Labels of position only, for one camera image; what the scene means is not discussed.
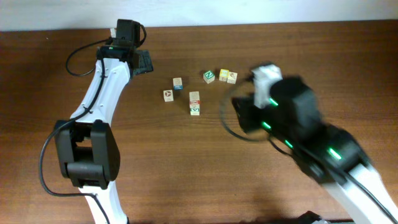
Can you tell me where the yellow J wooden block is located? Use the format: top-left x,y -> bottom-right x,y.
219,69 -> 229,82

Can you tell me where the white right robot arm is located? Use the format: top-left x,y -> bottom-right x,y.
231,77 -> 397,223

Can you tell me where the pretzel picture wooden block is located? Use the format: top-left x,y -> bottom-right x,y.
172,77 -> 183,90

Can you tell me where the white back board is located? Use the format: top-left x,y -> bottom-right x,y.
1,0 -> 397,31

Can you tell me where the yellow W wooden block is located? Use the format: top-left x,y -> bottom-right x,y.
226,72 -> 238,84

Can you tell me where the green N wooden block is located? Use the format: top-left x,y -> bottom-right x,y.
203,70 -> 215,83

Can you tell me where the soccer ball wooden block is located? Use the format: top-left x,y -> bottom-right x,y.
163,90 -> 174,102

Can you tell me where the plain cream wooden block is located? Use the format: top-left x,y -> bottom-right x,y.
189,91 -> 200,101

